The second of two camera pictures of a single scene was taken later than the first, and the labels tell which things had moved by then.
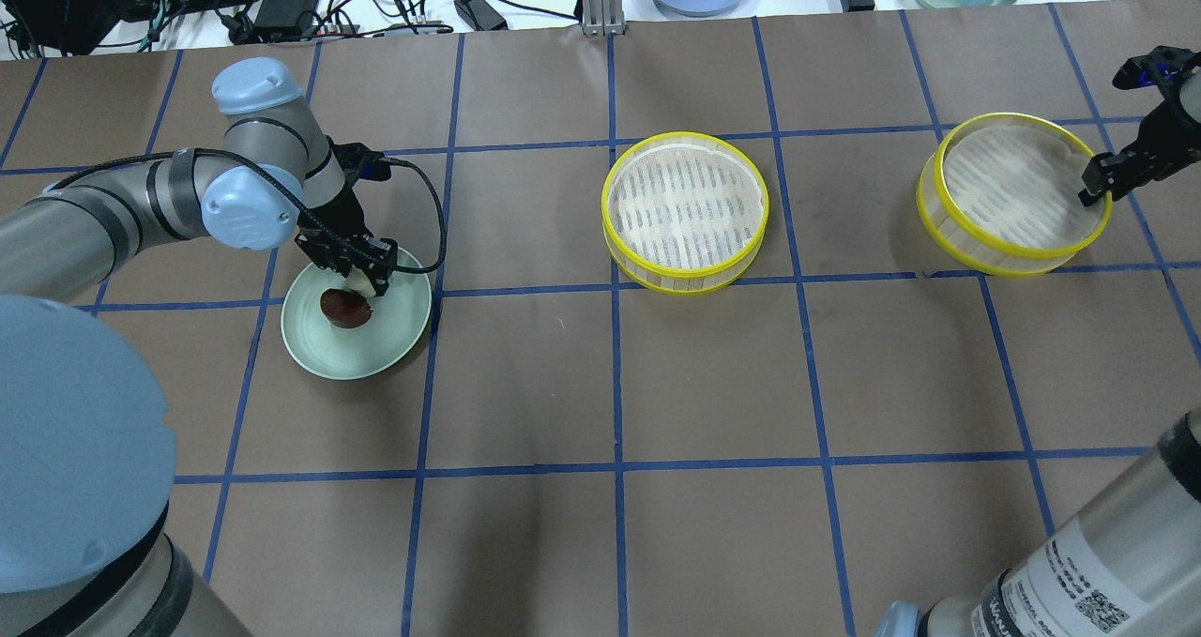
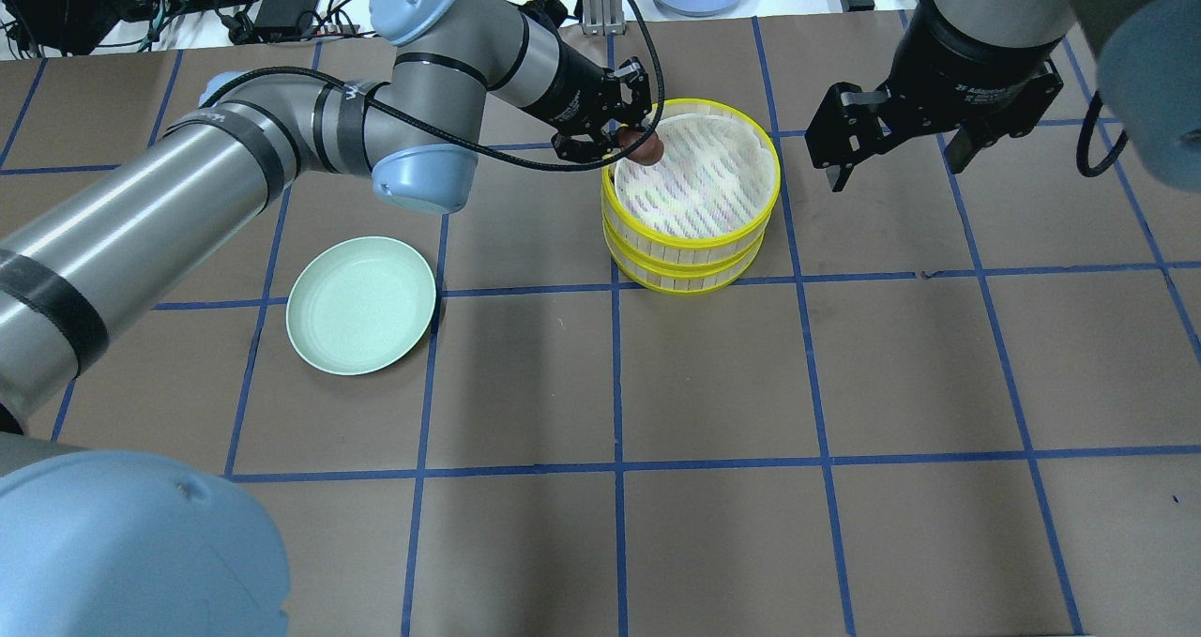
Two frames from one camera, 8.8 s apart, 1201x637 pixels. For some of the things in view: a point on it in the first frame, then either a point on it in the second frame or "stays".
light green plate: x=399 y=323 stays
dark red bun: x=344 y=310 to x=647 y=153
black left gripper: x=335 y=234 to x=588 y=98
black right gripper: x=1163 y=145 to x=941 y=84
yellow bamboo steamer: x=1001 y=194 to x=713 y=187
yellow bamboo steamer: x=682 y=211 stays
